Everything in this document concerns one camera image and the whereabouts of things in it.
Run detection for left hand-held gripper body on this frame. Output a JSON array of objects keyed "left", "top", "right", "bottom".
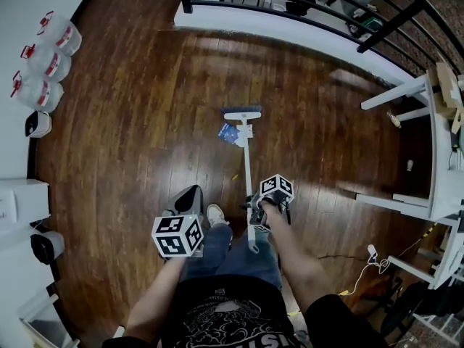
[{"left": 151, "top": 212, "right": 206, "bottom": 262}]

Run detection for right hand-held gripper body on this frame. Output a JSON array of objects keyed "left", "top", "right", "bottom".
[{"left": 246, "top": 173, "right": 295, "bottom": 233}]

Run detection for white broom with grey bristles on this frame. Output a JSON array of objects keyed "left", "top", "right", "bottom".
[{"left": 220, "top": 102, "right": 263, "bottom": 255}]

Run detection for blue packet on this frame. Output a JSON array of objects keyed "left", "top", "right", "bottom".
[{"left": 217, "top": 122, "right": 241, "bottom": 146}]

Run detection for person's right forearm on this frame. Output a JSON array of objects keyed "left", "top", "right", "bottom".
[{"left": 266, "top": 201, "right": 337, "bottom": 315}]

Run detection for person's left forearm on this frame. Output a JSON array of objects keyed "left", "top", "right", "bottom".
[{"left": 125, "top": 257, "right": 186, "bottom": 343}]

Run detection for person's white shoe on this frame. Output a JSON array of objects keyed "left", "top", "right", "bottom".
[{"left": 206, "top": 204, "right": 231, "bottom": 229}]

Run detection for person's blue jeans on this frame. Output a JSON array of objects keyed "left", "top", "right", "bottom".
[{"left": 183, "top": 225, "right": 283, "bottom": 291}]

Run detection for person's black printed shirt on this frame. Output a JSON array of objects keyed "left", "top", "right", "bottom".
[{"left": 103, "top": 275, "right": 389, "bottom": 348}]

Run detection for white bin with black liner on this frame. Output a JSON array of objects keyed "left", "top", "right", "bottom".
[
  {"left": 24, "top": 109, "right": 53, "bottom": 138},
  {"left": 30, "top": 231, "right": 66, "bottom": 266}
]

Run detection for white storage box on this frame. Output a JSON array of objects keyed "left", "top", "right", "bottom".
[{"left": 0, "top": 178, "right": 51, "bottom": 232}]

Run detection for white side table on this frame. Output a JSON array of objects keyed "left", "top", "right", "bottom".
[{"left": 17, "top": 295, "right": 79, "bottom": 348}]

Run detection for long white table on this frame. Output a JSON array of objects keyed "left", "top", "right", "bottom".
[{"left": 355, "top": 69, "right": 464, "bottom": 221}]

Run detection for black office chair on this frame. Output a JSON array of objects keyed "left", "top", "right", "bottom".
[{"left": 380, "top": 277, "right": 464, "bottom": 340}]

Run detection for small white desk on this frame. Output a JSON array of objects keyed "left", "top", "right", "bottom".
[{"left": 386, "top": 215, "right": 464, "bottom": 290}]

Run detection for brown cardboard box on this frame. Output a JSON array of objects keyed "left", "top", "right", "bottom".
[{"left": 426, "top": 62, "right": 464, "bottom": 121}]

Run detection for clear water jug red cap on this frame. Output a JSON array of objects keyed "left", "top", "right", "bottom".
[
  {"left": 20, "top": 43, "right": 72, "bottom": 83},
  {"left": 37, "top": 11, "right": 83, "bottom": 57},
  {"left": 10, "top": 70, "right": 65, "bottom": 114}
]

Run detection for white power adapter with cable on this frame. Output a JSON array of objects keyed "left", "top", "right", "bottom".
[{"left": 339, "top": 244, "right": 392, "bottom": 297}]

